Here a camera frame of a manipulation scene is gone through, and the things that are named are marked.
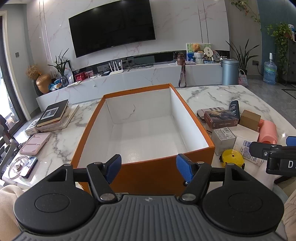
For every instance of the white marble tv console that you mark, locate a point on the white marble tv console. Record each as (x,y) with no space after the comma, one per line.
(143,77)

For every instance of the dark wall socket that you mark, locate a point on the dark wall socket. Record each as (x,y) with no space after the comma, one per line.
(255,62)

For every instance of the brown plush toy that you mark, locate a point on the brown plush toy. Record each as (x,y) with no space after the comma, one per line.
(196,47)

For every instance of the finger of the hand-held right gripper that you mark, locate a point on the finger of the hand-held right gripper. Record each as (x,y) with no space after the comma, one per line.
(260,148)
(291,141)

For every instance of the dark blue bottle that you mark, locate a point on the dark blue bottle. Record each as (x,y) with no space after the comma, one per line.
(234,107)

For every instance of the green and blue painting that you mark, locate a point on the green and blue painting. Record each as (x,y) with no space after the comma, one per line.
(190,56)

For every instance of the beige cloth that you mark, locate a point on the beige cloth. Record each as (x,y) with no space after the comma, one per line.
(9,208)
(289,208)

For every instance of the white flat device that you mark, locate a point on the white flat device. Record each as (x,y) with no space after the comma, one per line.
(32,127)

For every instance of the white labelled package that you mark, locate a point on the white labelled package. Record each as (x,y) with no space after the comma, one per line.
(246,149)

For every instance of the dark sliding door frame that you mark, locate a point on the dark sliding door frame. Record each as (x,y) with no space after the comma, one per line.
(9,76)

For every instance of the white router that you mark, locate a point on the white router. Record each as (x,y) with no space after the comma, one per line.
(118,70)

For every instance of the black hardcover book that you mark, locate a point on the black hardcover book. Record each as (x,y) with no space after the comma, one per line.
(53,112)

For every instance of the pink spouted container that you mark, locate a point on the pink spouted container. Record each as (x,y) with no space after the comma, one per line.
(268,132)

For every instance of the pink compartment case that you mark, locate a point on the pink compartment case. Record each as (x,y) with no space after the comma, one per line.
(34,143)

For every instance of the grey trash can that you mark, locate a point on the grey trash can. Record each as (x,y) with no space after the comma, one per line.
(230,73)

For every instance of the white cream tube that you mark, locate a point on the white cream tube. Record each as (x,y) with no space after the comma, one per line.
(263,176)

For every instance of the grey labelled box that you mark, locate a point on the grey labelled box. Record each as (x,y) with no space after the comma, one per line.
(223,139)

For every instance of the blue water jug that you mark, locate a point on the blue water jug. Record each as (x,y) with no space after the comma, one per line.
(270,71)

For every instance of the black set-top box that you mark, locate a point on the black set-top box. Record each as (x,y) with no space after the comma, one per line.
(106,73)

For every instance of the woven checked bag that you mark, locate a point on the woven checked bag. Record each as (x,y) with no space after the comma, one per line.
(242,78)

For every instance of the brown cardboard box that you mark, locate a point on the brown cardboard box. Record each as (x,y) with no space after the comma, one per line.
(249,119)

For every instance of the green plant in glass vase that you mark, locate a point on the green plant in glass vase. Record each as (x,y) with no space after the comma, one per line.
(61,69)

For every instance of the black television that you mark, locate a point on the black television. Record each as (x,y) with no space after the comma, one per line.
(111,27)

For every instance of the yellow tape measure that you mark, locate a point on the yellow tape measure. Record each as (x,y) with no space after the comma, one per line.
(232,158)

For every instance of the decorative plate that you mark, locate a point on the decorative plate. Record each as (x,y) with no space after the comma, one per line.
(216,56)

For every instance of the trailing vine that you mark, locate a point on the trailing vine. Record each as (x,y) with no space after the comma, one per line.
(245,9)

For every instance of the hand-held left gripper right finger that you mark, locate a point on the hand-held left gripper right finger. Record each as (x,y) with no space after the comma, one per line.
(184,168)

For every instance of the snake plant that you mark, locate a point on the snake plant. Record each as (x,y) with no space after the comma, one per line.
(242,55)

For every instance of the golden vase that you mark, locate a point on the golden vase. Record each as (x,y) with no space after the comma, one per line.
(43,83)

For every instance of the black chair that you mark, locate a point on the black chair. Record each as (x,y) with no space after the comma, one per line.
(7,139)

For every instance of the white box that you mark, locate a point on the white box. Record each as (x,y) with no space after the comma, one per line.
(245,132)

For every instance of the dried flower bunch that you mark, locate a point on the dried flower bunch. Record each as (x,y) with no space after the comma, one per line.
(32,71)

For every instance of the blue snack packets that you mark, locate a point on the blue snack packets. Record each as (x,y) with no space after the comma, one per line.
(55,84)

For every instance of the white round fan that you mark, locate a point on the white round fan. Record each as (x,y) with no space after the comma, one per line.
(208,52)

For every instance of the stack of pale books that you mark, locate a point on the stack of pale books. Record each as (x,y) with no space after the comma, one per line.
(66,120)

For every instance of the black phone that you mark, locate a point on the black phone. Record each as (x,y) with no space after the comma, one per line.
(29,168)

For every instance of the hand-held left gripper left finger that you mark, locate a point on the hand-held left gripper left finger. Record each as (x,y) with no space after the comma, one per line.
(115,165)

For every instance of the brown bottle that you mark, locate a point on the brown bottle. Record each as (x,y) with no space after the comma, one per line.
(180,59)

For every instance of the dark cabinet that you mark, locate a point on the dark cabinet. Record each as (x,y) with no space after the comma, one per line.
(291,62)

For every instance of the orange cardboard box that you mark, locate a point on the orange cardboard box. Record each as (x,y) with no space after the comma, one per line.
(143,129)

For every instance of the hanging ivy plant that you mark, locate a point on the hanging ivy plant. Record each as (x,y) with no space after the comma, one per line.
(281,39)

